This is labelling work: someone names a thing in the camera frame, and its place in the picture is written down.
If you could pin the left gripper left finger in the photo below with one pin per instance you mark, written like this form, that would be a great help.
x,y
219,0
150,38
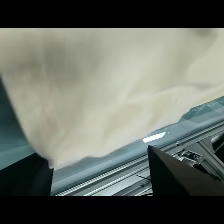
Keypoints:
x,y
23,176

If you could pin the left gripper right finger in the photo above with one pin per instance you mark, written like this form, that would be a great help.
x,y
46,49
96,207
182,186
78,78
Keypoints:
x,y
176,176

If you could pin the silver frame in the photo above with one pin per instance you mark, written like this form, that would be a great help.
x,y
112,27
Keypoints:
x,y
133,176

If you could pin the cream garment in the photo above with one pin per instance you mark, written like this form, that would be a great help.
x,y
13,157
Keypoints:
x,y
100,93

